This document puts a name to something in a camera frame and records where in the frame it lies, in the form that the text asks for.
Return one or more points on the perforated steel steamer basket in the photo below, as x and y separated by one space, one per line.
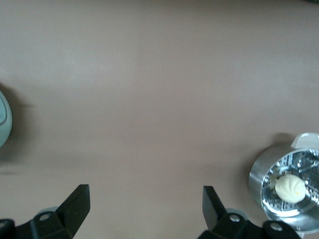
284 205

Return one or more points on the brown table cover sheet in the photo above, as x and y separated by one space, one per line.
174 49

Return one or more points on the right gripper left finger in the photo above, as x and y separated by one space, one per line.
62 224

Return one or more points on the white steamed bun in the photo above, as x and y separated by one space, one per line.
290 188

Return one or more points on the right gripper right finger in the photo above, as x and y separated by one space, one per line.
219 224

